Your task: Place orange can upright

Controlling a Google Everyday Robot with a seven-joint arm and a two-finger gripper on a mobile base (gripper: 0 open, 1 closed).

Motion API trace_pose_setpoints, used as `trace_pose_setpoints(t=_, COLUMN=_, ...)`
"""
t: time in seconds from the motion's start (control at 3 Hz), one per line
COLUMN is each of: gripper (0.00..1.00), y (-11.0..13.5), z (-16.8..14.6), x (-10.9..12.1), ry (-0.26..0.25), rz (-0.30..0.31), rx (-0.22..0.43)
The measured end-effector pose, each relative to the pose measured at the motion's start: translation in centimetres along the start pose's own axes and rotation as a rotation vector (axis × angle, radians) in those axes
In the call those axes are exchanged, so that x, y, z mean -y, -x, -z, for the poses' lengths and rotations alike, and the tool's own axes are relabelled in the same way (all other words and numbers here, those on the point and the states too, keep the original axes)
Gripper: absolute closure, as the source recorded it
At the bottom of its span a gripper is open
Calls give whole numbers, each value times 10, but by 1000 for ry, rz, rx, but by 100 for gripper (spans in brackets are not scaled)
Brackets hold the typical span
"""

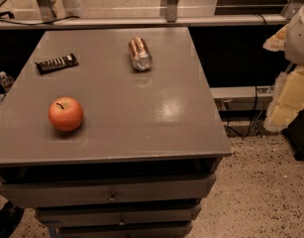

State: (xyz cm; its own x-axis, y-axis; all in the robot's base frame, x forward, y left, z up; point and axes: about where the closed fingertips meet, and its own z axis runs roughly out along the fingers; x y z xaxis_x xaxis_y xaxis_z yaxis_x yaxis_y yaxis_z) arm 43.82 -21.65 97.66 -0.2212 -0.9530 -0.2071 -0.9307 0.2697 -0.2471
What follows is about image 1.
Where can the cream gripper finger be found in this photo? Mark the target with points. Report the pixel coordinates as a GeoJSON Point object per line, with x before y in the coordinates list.
{"type": "Point", "coordinates": [276, 43]}
{"type": "Point", "coordinates": [287, 100]}

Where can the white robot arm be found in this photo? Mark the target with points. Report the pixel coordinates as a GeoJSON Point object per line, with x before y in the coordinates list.
{"type": "Point", "coordinates": [294, 44]}

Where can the grey drawer cabinet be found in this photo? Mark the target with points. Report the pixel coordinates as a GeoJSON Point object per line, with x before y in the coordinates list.
{"type": "Point", "coordinates": [147, 149]}

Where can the black snack bar package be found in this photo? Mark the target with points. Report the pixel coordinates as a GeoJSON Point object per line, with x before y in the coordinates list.
{"type": "Point", "coordinates": [56, 64]}

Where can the red apple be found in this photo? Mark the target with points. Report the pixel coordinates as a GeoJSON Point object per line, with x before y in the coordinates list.
{"type": "Point", "coordinates": [66, 114]}

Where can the clear water bottle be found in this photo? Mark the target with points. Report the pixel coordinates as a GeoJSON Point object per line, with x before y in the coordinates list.
{"type": "Point", "coordinates": [6, 81]}

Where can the black object bottom left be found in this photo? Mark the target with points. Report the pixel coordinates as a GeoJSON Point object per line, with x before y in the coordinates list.
{"type": "Point", "coordinates": [10, 217]}

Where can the aluminium frame rail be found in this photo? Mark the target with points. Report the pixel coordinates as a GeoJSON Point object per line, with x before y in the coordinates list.
{"type": "Point", "coordinates": [125, 23]}

